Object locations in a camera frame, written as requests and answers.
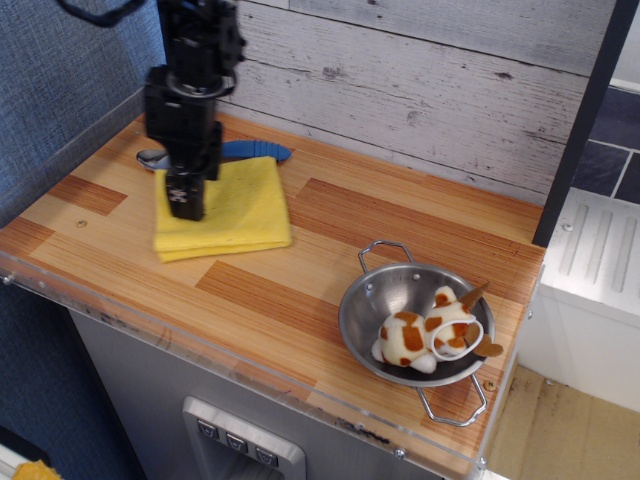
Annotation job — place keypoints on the white brown plush toy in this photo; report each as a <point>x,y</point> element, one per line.
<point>448,332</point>

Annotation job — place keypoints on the yellow object bottom corner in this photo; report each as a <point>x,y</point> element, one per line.
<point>35,471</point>

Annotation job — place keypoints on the yellow towel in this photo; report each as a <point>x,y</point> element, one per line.
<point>245,210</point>

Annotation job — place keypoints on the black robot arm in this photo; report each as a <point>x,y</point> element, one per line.
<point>202,46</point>

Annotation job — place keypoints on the blue handled metal spoon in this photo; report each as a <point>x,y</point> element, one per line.
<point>156,159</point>

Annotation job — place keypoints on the white ribbed sink unit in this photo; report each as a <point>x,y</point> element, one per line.
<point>582,327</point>

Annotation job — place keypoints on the steel bowl with handles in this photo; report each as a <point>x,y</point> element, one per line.
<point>408,286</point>

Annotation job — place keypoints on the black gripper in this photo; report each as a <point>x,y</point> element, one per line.
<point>187,129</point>

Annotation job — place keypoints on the clear acrylic table edge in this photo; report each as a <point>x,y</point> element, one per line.
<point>148,368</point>

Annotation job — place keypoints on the dark right frame post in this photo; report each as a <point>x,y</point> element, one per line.
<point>611,47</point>

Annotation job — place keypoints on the grey dispenser button panel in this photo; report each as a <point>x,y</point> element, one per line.
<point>228,447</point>

